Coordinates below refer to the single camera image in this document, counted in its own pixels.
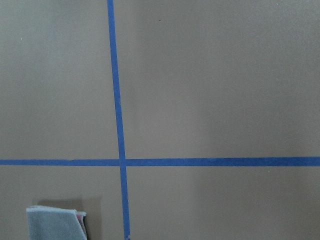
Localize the pink and grey towel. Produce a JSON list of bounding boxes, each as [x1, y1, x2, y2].
[[26, 205, 88, 240]]

